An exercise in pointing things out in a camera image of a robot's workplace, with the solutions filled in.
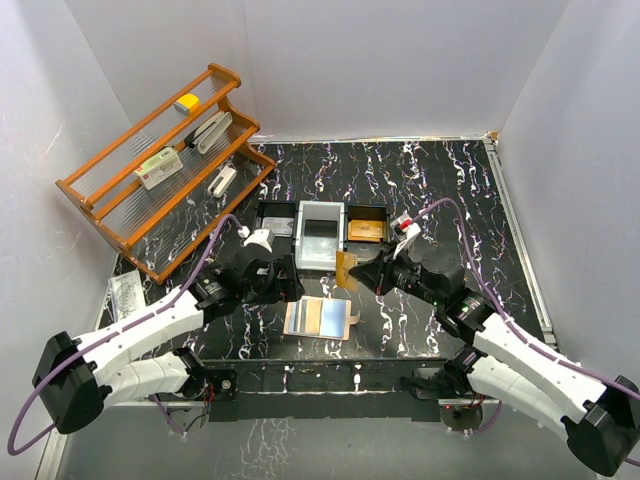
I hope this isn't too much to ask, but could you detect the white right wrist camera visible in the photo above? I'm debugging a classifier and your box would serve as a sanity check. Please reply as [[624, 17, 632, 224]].
[[390, 213, 421, 259]]

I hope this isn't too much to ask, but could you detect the white staples box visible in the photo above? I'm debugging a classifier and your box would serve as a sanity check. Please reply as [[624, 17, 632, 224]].
[[135, 146, 183, 190]]

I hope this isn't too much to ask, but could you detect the beige leather card holder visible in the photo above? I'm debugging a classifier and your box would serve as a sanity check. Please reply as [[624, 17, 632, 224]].
[[283, 296, 360, 341]]

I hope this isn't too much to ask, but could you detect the orange wooden shelf rack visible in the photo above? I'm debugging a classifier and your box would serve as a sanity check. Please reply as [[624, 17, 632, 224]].
[[56, 64, 275, 284]]

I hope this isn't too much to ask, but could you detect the black left tray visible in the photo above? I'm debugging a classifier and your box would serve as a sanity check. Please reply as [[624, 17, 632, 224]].
[[254, 200, 299, 253]]

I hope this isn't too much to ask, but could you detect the white black stapler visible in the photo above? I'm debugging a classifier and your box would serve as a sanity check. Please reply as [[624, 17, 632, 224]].
[[184, 111, 233, 155]]

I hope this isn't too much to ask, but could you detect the white printed paper sheet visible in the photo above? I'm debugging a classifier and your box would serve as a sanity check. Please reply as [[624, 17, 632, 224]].
[[108, 270, 146, 321]]

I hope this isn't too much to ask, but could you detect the small white stapler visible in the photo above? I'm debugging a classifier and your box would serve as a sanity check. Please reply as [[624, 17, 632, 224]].
[[207, 166, 237, 199]]

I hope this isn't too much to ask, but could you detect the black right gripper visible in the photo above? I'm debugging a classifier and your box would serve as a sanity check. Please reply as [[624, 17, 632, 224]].
[[350, 241, 443, 308]]

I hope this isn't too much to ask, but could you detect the yellow white tape measure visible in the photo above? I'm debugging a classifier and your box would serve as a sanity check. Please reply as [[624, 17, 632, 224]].
[[173, 93, 200, 116]]

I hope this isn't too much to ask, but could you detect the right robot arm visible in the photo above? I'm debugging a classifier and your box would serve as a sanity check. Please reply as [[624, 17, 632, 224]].
[[349, 244, 639, 477]]

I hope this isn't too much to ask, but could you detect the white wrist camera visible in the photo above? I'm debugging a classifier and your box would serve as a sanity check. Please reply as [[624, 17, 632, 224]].
[[390, 213, 421, 259], [244, 228, 274, 253]]

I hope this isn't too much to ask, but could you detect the aluminium frame rail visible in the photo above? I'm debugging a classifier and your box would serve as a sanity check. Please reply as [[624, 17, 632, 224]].
[[37, 362, 616, 480]]

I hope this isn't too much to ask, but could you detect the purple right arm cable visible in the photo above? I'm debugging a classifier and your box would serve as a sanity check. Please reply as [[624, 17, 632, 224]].
[[407, 197, 640, 435]]

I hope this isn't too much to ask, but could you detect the black right tray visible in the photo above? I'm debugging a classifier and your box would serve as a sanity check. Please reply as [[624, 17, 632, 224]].
[[344, 204, 390, 262]]

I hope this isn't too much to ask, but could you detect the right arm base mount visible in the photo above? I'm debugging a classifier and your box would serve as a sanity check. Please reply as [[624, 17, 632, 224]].
[[399, 367, 472, 400]]

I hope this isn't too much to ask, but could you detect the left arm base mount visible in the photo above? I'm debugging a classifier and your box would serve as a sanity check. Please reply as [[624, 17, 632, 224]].
[[169, 367, 238, 403]]

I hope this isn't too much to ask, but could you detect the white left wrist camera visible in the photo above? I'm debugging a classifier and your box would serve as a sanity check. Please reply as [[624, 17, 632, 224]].
[[244, 228, 274, 253]]

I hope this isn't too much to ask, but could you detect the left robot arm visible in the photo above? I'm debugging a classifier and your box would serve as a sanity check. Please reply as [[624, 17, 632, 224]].
[[33, 244, 304, 434]]

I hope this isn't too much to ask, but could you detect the silver card in left tray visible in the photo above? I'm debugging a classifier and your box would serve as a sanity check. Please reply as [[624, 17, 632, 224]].
[[262, 217, 294, 237]]

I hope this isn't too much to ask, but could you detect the white tray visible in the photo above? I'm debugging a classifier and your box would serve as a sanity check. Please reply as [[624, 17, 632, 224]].
[[294, 201, 346, 272]]

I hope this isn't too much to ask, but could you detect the black tray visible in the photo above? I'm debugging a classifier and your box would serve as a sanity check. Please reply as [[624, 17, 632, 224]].
[[344, 204, 390, 262], [254, 200, 299, 253]]

